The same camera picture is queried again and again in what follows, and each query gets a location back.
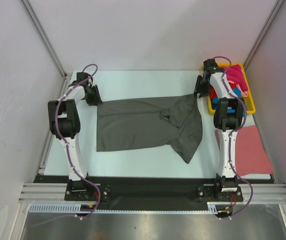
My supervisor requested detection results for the magenta pink t-shirt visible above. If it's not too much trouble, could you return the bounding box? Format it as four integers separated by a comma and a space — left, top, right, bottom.
222, 64, 249, 97

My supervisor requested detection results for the folded dusty red t-shirt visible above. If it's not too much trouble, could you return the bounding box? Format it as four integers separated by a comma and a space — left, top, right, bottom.
214, 124, 275, 177

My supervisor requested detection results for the left aluminium frame post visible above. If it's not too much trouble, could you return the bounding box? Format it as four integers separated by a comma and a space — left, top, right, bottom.
19, 0, 67, 78

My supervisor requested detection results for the right aluminium frame post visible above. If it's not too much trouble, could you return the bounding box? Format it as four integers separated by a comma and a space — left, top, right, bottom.
243, 0, 286, 70

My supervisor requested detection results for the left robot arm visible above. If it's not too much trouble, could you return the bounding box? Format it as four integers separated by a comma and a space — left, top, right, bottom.
47, 71, 103, 181

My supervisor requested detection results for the aluminium frame post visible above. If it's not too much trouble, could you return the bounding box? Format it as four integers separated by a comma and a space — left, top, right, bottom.
19, 0, 67, 78
243, 0, 286, 70

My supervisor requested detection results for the blue t-shirt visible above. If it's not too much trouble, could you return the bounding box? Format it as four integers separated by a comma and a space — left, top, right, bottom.
210, 87, 242, 113

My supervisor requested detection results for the yellow plastic bin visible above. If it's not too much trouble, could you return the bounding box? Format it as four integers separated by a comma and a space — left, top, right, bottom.
207, 63, 256, 116

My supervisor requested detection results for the white slotted cable duct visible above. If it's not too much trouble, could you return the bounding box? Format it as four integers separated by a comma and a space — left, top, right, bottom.
29, 202, 232, 215

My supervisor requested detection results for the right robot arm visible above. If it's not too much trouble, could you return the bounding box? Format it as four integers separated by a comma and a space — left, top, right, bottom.
194, 56, 247, 179

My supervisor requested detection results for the dark grey t-shirt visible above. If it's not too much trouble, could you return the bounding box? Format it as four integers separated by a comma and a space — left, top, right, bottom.
96, 94, 203, 164

